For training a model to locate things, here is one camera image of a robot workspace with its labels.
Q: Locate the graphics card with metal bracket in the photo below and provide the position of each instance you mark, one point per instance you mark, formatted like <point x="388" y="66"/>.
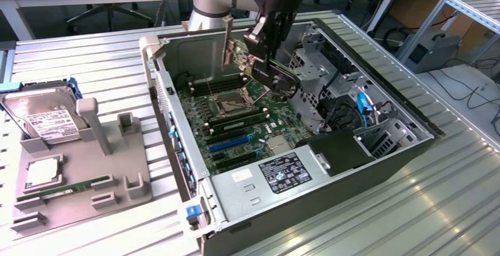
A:
<point x="282" y="83"/>

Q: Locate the metal socket cover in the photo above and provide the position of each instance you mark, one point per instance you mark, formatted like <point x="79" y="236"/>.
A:
<point x="248" y="93"/>

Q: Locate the silver drive cage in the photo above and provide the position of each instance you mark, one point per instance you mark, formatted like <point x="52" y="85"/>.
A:
<point x="316" y="74"/>

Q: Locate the thin metal locking lever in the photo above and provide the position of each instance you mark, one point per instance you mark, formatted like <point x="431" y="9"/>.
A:
<point x="210" y="87"/>

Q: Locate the black RAM slot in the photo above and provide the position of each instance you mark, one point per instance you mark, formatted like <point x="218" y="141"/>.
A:
<point x="200" y="88"/>
<point x="200" y="81"/>
<point x="250" y="111"/>
<point x="250" y="115"/>
<point x="200" y="85"/>
<point x="200" y="92"/>

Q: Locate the CPU socket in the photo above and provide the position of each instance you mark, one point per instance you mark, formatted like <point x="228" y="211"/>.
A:
<point x="231" y="105"/>

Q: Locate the green motherboard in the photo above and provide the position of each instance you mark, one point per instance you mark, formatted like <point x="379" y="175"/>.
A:
<point x="274" y="115"/>

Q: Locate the green RAM stick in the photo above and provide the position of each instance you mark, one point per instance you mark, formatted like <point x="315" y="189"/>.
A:
<point x="82" y="185"/>
<point x="238" y="124"/>

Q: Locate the black case lock knob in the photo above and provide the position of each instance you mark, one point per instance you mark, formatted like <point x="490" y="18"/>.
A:
<point x="170" y="90"/>

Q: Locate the silver chipset heatsink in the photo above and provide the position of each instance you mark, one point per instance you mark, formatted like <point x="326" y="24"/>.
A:
<point x="278" y="146"/>

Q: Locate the blue expansion slot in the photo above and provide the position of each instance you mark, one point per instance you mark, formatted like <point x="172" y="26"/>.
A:
<point x="231" y="145"/>

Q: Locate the blue slot cover clip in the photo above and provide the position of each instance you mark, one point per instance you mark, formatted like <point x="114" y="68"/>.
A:
<point x="180" y="156"/>
<point x="191" y="181"/>
<point x="186" y="168"/>
<point x="171" y="133"/>

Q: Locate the short black expansion slot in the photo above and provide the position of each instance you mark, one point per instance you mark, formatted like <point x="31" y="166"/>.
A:
<point x="220" y="157"/>

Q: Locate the black plastic air shroud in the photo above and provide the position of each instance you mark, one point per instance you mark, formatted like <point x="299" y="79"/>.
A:
<point x="340" y="153"/>

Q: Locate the silver disk bay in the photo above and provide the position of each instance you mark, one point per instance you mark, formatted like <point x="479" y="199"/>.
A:
<point x="384" y="144"/>

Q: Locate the silver power supply unit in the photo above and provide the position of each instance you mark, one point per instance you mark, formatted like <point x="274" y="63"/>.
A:
<point x="242" y="197"/>

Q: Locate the open black PC case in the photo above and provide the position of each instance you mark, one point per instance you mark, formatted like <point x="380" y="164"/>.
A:
<point x="351" y="191"/>

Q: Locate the blue case latch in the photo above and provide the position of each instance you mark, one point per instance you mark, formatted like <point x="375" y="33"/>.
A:
<point x="194" y="212"/>

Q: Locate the silver hard disk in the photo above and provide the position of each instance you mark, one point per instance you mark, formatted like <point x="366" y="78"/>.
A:
<point x="47" y="112"/>

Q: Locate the grey parts rack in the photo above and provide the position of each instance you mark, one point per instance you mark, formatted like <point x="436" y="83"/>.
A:
<point x="78" y="180"/>

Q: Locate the silver CPU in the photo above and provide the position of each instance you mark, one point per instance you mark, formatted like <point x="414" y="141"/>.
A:
<point x="43" y="172"/>

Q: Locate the aluminium profile frame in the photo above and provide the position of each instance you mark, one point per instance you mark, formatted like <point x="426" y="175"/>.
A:
<point x="468" y="4"/>

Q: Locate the blue disk carrier bracket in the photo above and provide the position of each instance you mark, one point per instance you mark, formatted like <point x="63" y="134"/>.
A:
<point x="74" y="87"/>

